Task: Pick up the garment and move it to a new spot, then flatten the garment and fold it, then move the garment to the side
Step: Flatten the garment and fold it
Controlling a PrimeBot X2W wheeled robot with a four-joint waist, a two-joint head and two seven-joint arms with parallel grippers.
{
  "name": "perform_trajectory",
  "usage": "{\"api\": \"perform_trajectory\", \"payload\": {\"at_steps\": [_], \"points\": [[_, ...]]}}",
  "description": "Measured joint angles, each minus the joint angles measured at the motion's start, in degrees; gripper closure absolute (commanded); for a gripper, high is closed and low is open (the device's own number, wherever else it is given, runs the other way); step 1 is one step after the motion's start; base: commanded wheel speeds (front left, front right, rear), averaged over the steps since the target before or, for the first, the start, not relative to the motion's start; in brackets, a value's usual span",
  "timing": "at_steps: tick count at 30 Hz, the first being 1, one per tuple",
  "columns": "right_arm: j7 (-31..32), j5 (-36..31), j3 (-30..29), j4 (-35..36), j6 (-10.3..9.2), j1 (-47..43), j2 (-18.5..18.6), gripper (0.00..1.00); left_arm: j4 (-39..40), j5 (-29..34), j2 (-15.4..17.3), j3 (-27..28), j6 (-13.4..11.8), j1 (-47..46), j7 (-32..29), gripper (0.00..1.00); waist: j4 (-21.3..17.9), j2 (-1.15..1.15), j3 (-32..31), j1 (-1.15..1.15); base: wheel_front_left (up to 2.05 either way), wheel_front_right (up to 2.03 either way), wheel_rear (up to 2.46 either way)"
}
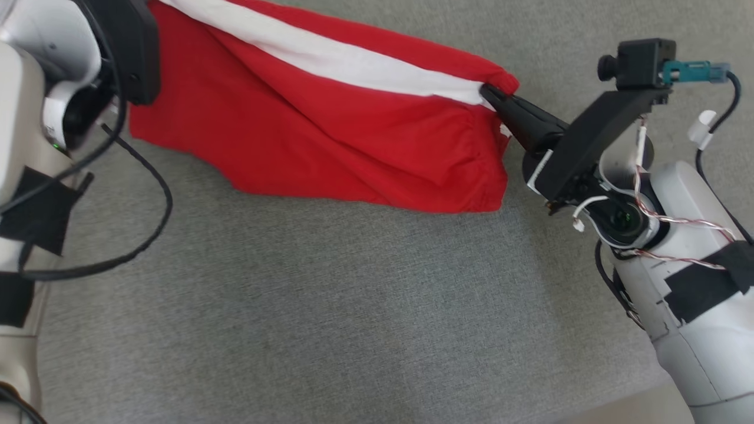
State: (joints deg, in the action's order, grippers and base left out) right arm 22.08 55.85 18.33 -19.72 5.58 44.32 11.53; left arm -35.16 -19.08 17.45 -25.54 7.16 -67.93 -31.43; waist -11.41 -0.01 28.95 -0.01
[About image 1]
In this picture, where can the red shorts with white stripe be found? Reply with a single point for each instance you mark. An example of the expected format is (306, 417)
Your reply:
(330, 135)

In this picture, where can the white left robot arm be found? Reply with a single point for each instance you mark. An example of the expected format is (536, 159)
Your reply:
(23, 88)

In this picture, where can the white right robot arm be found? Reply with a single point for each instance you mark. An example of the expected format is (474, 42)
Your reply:
(701, 353)

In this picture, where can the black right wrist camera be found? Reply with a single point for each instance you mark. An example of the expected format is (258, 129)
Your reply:
(645, 62)

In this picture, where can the teal right camera connector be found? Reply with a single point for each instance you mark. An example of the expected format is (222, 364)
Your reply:
(692, 72)

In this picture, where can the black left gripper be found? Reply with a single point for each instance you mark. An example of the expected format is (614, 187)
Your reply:
(132, 53)

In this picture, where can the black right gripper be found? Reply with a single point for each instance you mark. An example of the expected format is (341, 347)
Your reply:
(580, 144)

